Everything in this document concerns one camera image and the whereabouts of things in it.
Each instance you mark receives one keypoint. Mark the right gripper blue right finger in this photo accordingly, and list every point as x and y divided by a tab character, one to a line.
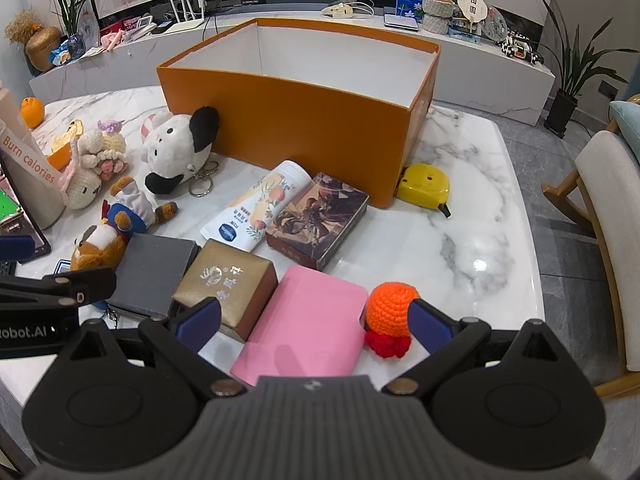
430	326

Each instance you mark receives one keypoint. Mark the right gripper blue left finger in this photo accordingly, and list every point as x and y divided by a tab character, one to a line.
197	325

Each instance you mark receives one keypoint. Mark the orange crochet ball toy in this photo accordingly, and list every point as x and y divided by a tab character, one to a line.
386	319

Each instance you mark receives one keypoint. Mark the gold brown gift box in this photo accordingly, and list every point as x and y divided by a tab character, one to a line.
242	282

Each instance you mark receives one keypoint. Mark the dark grey box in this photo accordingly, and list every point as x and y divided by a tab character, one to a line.
151	269

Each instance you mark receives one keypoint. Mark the sailor bear plush toy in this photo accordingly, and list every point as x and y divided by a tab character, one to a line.
131	212

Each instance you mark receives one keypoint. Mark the pink notebook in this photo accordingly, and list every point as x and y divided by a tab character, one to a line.
311	327

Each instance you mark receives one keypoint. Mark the white pink crochet bunny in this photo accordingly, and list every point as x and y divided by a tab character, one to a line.
78	186

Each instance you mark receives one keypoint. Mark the yellow tape measure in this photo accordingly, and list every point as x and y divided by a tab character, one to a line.
425	186

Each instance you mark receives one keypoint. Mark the illustrated dark card box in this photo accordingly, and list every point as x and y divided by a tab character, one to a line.
311	228

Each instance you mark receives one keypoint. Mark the dark tablet device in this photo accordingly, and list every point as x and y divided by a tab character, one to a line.
21	239

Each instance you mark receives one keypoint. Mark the white burn calories box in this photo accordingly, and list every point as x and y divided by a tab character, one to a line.
34	178

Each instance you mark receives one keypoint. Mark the cream crochet sheep doll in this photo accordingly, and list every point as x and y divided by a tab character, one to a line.
103	150

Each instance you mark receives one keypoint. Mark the whole orange fruit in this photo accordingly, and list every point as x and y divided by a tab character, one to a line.
32	112

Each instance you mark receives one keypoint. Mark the wooden chair white cushion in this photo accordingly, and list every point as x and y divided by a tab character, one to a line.
601	194

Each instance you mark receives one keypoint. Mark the large orange storage box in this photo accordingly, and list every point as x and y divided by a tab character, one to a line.
343	99

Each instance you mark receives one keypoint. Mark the white marble tv console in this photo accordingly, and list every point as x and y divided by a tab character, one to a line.
477	76

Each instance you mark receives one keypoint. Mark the gold round vase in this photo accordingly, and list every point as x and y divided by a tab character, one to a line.
40	45

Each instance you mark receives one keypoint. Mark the light blue cushion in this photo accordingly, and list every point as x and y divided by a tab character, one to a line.
627	117

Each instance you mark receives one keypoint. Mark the black white toy car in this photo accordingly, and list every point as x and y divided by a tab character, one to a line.
518	46

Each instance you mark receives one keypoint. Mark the potted green plant right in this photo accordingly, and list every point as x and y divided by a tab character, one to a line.
577	63

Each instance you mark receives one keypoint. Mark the potted green plant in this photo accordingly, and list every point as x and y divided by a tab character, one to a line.
577	63
70	11

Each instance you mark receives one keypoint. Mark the white wifi router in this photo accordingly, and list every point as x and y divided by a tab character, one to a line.
185	16

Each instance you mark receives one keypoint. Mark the potted green plant left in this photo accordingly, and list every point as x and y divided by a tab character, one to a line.
70	11

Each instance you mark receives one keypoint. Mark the round white paper fan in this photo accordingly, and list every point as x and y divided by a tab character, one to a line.
475	11

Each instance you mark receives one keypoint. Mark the white power strip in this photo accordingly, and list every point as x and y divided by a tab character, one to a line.
338	10

